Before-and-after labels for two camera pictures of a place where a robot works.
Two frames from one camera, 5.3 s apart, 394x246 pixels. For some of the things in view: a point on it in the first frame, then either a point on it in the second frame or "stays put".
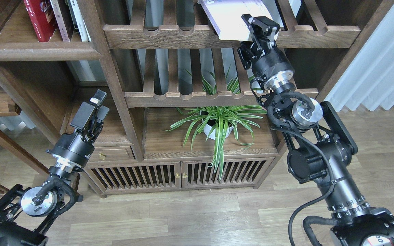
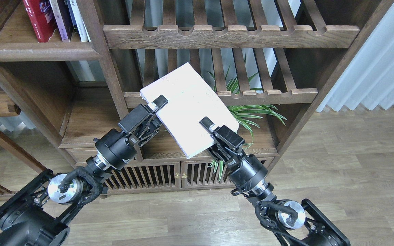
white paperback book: [225, 16] to [190, 97]
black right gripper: [275, 70] to [248, 173]
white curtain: [383, 73] stays put
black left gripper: [70, 152] to [117, 148]
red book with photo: [42, 17] stays put
